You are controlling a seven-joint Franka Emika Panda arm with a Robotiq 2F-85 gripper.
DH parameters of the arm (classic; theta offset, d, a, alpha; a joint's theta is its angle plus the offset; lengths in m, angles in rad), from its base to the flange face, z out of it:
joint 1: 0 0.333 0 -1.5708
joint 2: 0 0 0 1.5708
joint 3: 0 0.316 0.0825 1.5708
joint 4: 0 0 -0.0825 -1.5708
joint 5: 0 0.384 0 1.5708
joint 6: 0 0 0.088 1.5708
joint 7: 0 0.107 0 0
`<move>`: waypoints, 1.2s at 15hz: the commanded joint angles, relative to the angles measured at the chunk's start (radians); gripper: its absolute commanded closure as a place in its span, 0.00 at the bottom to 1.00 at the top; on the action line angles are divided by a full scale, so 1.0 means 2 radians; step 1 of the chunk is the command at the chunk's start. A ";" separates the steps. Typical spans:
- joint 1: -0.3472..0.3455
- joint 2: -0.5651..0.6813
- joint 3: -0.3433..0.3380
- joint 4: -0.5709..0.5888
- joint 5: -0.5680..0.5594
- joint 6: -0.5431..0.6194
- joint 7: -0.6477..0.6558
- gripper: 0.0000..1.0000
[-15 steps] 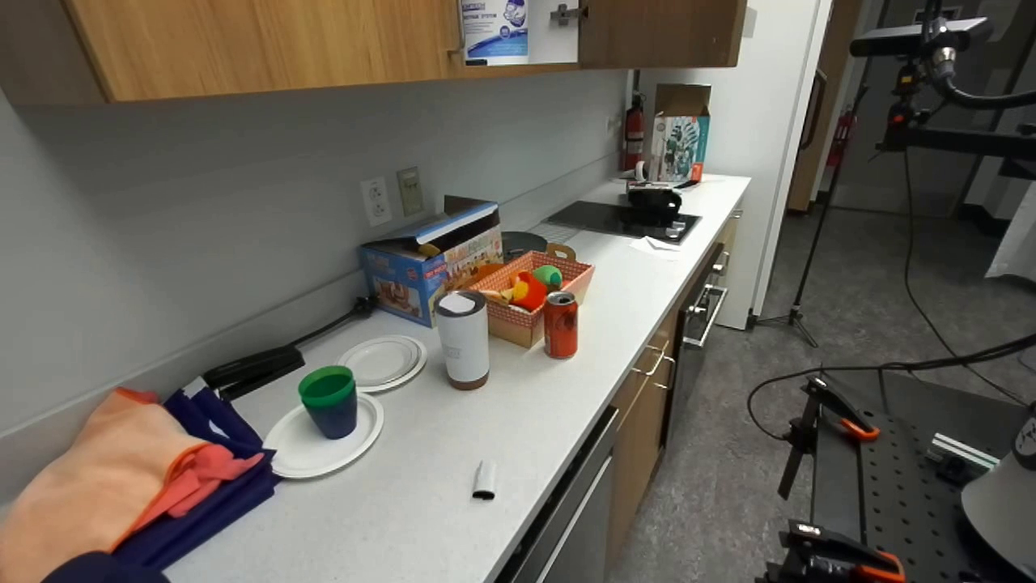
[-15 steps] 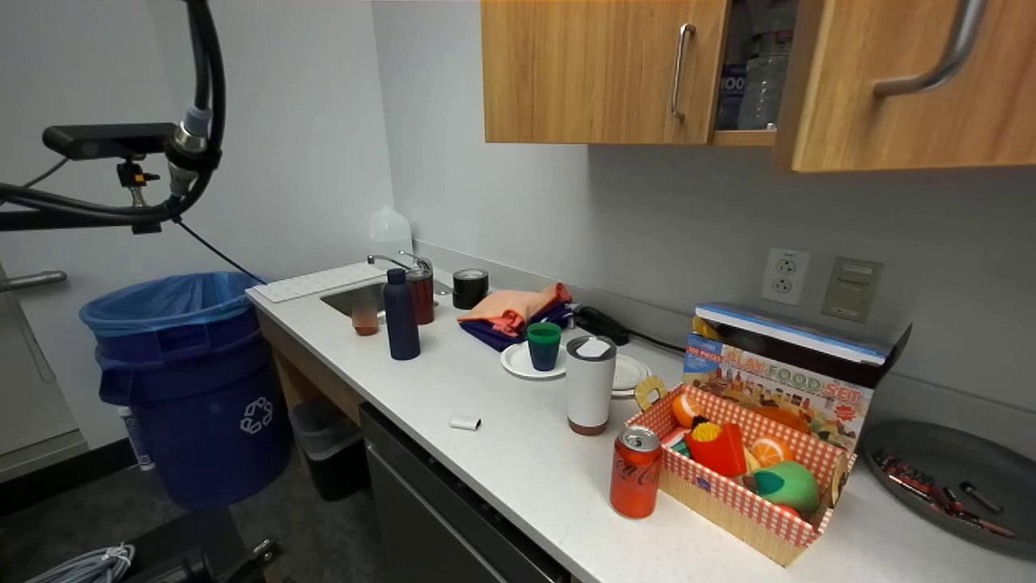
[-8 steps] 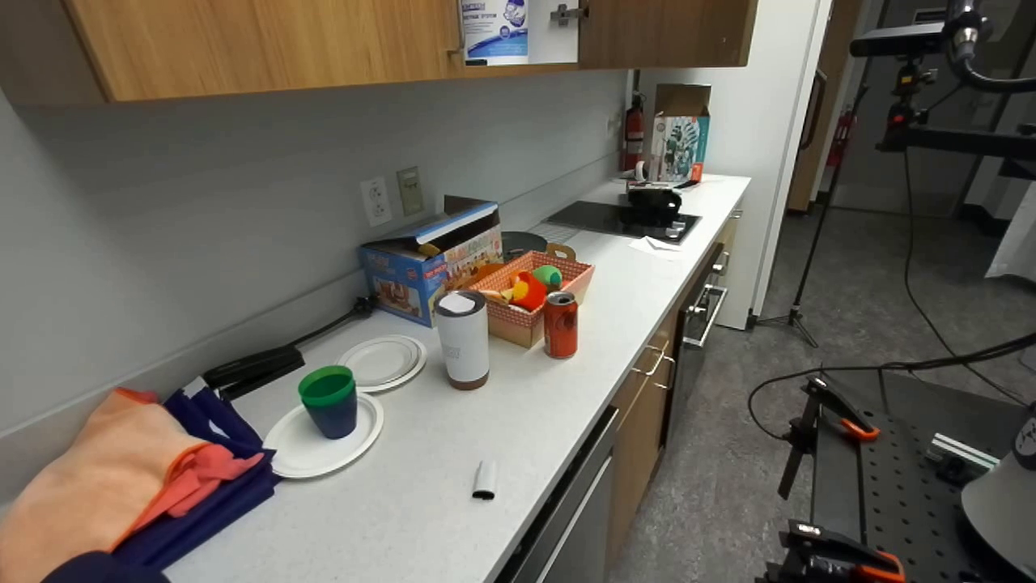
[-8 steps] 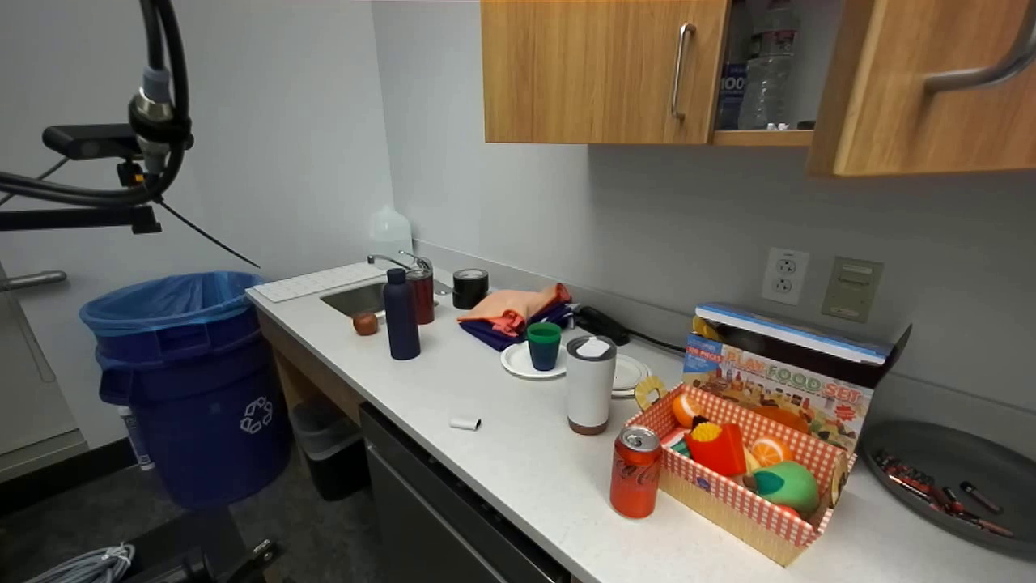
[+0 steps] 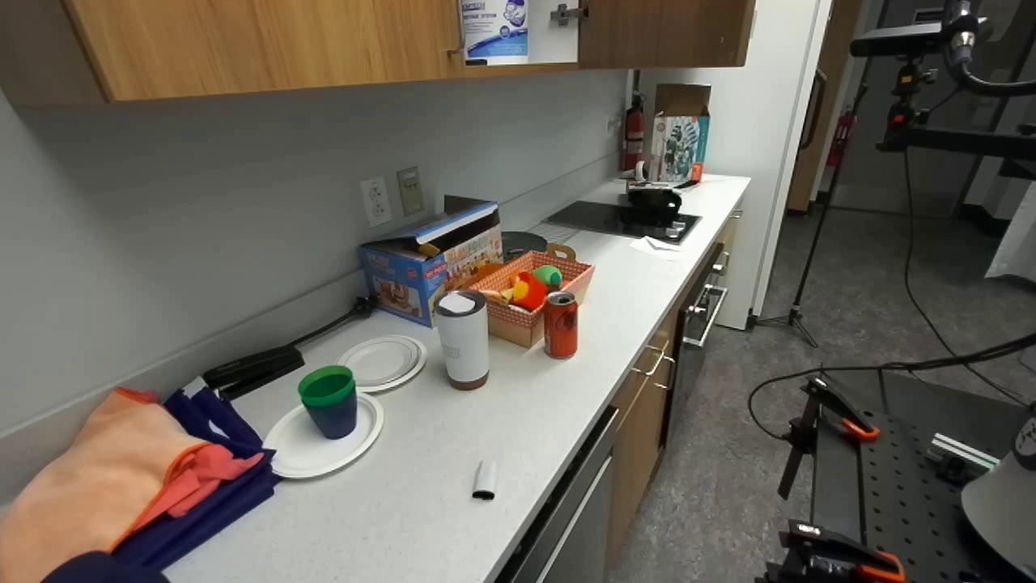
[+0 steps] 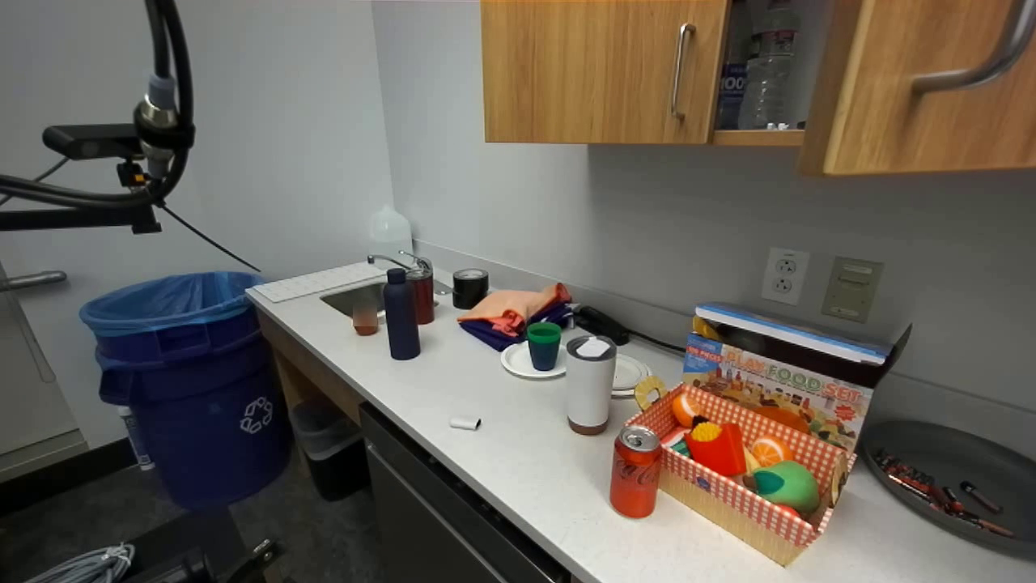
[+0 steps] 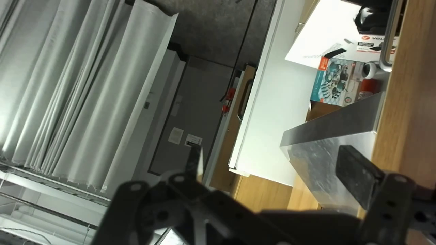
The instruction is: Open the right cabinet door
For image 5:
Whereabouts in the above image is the small black white marker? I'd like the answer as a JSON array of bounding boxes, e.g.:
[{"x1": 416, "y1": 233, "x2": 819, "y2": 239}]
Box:
[{"x1": 468, "y1": 459, "x2": 502, "y2": 506}]

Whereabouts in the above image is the colourful printed carton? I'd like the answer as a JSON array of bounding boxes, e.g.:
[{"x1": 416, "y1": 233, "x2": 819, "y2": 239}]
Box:
[{"x1": 648, "y1": 112, "x2": 711, "y2": 187}]

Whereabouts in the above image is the silver metal bracket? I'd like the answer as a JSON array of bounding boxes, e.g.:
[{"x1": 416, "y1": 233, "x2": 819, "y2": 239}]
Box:
[{"x1": 930, "y1": 431, "x2": 1005, "y2": 473}]

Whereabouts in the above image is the orange toy food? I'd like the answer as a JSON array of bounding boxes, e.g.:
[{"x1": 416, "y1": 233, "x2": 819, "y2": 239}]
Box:
[{"x1": 495, "y1": 271, "x2": 530, "y2": 308}]

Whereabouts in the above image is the blue toy food box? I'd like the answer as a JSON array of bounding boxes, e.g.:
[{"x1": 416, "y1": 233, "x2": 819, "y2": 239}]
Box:
[{"x1": 357, "y1": 192, "x2": 508, "y2": 330}]

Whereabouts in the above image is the black power adapter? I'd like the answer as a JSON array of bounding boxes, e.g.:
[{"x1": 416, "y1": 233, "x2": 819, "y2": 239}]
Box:
[{"x1": 202, "y1": 345, "x2": 307, "y2": 404}]

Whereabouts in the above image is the red drink can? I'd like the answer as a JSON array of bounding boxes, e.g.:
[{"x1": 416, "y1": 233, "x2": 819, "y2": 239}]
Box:
[{"x1": 542, "y1": 289, "x2": 582, "y2": 362}]

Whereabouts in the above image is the black cooking pot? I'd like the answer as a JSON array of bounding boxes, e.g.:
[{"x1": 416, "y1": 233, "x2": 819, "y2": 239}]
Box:
[{"x1": 626, "y1": 184, "x2": 687, "y2": 227}]

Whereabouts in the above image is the brown cardboard box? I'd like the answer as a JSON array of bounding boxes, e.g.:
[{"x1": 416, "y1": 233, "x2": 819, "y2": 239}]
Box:
[{"x1": 651, "y1": 80, "x2": 715, "y2": 124}]

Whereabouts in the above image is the blue white wipes package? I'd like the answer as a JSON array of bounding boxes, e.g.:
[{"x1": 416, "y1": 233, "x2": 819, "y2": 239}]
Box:
[{"x1": 461, "y1": 0, "x2": 534, "y2": 65}]

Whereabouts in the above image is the black round bowl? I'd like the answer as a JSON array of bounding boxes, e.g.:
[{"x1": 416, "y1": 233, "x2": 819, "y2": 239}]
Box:
[{"x1": 497, "y1": 227, "x2": 552, "y2": 262}]

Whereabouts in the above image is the black built-in oven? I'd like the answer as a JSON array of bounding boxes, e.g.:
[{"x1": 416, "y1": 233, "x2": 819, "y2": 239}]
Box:
[{"x1": 661, "y1": 239, "x2": 732, "y2": 434}]

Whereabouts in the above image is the orange cloth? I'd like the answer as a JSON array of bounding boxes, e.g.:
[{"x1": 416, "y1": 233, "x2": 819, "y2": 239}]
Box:
[{"x1": 0, "y1": 386, "x2": 215, "y2": 583}]

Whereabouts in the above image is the beige wall switch plate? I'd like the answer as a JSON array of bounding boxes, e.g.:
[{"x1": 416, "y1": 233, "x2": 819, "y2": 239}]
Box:
[{"x1": 395, "y1": 165, "x2": 426, "y2": 220}]

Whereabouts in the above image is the black power cable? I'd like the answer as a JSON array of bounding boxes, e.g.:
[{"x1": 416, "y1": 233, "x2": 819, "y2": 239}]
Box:
[{"x1": 289, "y1": 293, "x2": 382, "y2": 349}]

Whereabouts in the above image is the wooden lower cabinet door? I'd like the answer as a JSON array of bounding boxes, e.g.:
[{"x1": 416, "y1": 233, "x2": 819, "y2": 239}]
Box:
[{"x1": 604, "y1": 308, "x2": 684, "y2": 563}]

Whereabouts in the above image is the black perforated robot table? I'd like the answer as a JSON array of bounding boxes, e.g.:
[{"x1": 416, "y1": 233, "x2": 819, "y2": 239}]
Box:
[{"x1": 806, "y1": 369, "x2": 1036, "y2": 583}]

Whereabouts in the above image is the orange handled black clamp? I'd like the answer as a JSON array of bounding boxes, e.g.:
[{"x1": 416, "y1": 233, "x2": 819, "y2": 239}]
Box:
[
  {"x1": 763, "y1": 518, "x2": 911, "y2": 583},
  {"x1": 777, "y1": 377, "x2": 883, "y2": 504}
]

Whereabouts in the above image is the grey round robot base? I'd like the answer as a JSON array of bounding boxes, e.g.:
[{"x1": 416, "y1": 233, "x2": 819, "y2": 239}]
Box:
[{"x1": 959, "y1": 398, "x2": 1036, "y2": 583}]

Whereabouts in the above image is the dark horizontal beam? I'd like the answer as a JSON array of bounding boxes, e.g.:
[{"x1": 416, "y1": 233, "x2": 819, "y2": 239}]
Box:
[{"x1": 874, "y1": 124, "x2": 1036, "y2": 182}]

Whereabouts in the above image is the black camera tripod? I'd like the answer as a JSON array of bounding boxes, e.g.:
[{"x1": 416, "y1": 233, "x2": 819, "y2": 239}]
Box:
[{"x1": 755, "y1": 54, "x2": 942, "y2": 349}]

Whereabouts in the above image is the wide wooden cabinet door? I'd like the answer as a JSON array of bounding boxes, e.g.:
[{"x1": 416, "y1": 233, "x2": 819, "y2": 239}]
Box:
[{"x1": 61, "y1": 0, "x2": 467, "y2": 106}]

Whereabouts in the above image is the thick black floor cable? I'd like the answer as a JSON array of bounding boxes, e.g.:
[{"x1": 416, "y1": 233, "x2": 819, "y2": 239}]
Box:
[{"x1": 746, "y1": 327, "x2": 1036, "y2": 445}]

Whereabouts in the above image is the white fabric cover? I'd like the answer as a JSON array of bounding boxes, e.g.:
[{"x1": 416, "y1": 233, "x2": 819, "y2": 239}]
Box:
[{"x1": 980, "y1": 205, "x2": 1036, "y2": 289}]

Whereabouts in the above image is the navy blue cloth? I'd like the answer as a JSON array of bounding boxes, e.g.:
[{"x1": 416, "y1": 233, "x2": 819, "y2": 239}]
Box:
[{"x1": 111, "y1": 386, "x2": 282, "y2": 573}]

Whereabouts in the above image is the narrow wooden cabinet door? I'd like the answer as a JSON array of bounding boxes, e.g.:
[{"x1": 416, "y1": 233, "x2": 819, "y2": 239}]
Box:
[{"x1": 579, "y1": 0, "x2": 756, "y2": 72}]

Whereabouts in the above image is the black stereo camera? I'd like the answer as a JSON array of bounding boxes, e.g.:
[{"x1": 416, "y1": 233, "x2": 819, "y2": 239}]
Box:
[{"x1": 848, "y1": 17, "x2": 953, "y2": 62}]

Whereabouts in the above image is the dark navy fabric item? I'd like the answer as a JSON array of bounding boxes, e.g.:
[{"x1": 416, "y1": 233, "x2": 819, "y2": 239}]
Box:
[{"x1": 43, "y1": 551, "x2": 170, "y2": 583}]

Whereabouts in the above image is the orange wooden bin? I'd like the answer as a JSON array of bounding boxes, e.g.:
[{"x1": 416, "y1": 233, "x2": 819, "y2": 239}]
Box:
[{"x1": 468, "y1": 244, "x2": 599, "y2": 352}]

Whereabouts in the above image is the red toy food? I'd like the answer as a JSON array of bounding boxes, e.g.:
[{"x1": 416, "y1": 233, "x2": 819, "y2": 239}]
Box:
[{"x1": 519, "y1": 277, "x2": 550, "y2": 315}]

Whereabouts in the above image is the white wall power outlet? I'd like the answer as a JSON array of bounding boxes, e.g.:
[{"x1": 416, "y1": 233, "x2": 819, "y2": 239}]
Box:
[{"x1": 360, "y1": 175, "x2": 395, "y2": 232}]

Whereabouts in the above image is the brown wooden room door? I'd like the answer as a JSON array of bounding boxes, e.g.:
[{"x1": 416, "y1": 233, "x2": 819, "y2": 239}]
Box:
[{"x1": 787, "y1": 0, "x2": 869, "y2": 215}]

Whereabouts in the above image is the white blue container in cabinet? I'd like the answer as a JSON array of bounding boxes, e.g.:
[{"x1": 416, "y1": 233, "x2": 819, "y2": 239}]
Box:
[{"x1": 457, "y1": 0, "x2": 586, "y2": 80}]

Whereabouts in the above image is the grey black hose cable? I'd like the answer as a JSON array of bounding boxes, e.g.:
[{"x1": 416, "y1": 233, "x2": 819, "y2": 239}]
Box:
[{"x1": 938, "y1": 0, "x2": 1036, "y2": 100}]

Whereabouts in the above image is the white cylindrical tumbler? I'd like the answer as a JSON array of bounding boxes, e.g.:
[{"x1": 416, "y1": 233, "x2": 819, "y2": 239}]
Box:
[{"x1": 429, "y1": 289, "x2": 492, "y2": 392}]

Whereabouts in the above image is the red fire extinguisher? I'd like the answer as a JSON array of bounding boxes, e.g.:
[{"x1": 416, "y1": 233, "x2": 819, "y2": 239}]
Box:
[{"x1": 617, "y1": 95, "x2": 651, "y2": 175}]

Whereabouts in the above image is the small white plate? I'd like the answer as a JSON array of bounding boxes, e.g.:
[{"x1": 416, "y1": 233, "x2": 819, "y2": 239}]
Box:
[{"x1": 338, "y1": 330, "x2": 429, "y2": 395}]

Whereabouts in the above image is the black glass cooktop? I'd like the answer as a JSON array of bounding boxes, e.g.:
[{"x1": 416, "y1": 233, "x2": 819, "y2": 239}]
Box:
[{"x1": 543, "y1": 198, "x2": 701, "y2": 251}]

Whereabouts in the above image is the green and blue cup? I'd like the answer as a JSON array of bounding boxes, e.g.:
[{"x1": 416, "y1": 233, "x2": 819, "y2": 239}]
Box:
[{"x1": 293, "y1": 362, "x2": 360, "y2": 445}]

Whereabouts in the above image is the steel dishwasher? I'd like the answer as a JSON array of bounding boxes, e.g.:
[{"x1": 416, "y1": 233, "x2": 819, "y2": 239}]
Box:
[{"x1": 489, "y1": 402, "x2": 626, "y2": 583}]

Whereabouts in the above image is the large white plate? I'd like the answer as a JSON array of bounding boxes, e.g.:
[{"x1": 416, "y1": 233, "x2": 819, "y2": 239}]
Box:
[{"x1": 258, "y1": 392, "x2": 384, "y2": 484}]

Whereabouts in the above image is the salmon red cloth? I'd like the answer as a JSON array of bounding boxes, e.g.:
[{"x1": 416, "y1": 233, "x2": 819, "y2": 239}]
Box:
[{"x1": 123, "y1": 437, "x2": 268, "y2": 539}]

